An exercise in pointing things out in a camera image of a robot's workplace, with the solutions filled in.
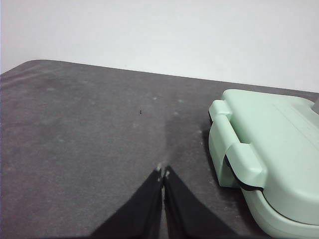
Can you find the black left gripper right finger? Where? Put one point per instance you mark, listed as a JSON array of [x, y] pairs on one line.
[[189, 219]]

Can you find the green breakfast machine base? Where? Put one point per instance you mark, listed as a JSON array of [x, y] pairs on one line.
[[261, 219]]

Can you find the green hinged griddle lid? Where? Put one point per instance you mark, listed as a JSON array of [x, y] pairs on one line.
[[274, 129]]

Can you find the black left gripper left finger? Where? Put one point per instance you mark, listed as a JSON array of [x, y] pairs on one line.
[[139, 219]]

